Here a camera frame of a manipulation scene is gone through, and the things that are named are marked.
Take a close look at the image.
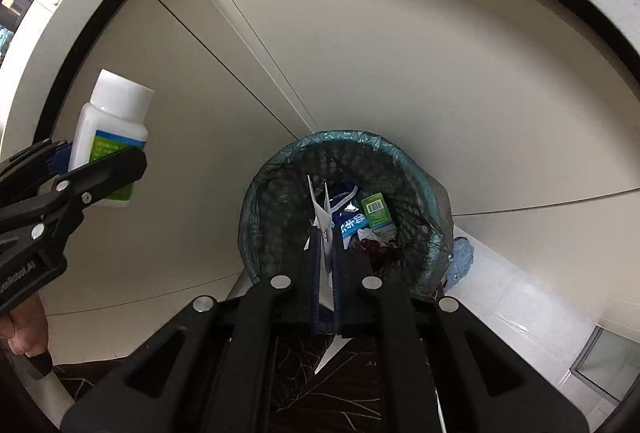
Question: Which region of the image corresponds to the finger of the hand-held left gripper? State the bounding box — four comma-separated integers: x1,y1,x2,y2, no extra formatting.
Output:
0,146,148,259
0,139,73,209

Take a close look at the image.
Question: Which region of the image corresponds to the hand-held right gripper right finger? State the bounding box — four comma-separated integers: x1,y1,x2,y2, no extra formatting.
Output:
331,237,591,433

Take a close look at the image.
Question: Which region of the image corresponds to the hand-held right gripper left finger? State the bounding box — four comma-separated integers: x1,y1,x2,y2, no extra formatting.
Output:
60,223,323,433

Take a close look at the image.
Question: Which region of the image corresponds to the red mesh net bag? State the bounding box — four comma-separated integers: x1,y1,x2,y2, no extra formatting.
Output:
357,235,396,260

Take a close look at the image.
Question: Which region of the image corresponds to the blue and white milk carton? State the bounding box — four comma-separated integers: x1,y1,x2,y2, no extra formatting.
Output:
340,213,368,249

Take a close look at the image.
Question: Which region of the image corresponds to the white green-label pill bottle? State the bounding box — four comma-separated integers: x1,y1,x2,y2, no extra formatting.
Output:
67,69,155,209

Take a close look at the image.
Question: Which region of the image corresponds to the clear plastic bag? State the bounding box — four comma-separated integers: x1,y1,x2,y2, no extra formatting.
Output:
306,174,346,374

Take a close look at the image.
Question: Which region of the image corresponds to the black mesh trash bin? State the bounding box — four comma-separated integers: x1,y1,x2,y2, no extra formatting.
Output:
239,130,456,314

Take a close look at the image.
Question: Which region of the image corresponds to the mesh trash bin with liner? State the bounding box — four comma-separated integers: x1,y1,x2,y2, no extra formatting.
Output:
239,130,456,309

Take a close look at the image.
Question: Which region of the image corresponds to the person's left hand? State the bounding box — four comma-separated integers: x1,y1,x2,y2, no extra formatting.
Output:
0,300,51,359

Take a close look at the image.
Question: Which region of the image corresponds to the green carton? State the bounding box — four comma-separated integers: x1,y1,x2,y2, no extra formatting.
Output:
360,193,398,239

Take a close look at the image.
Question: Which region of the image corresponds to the blue cloth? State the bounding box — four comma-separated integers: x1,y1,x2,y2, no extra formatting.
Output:
442,237,473,291

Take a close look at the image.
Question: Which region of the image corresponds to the dark leaf-patterned cloth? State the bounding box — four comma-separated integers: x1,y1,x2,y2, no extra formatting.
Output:
50,338,441,433

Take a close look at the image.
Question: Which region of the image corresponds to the metal framed glass door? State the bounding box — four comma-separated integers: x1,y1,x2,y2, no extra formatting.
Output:
570,325,637,406

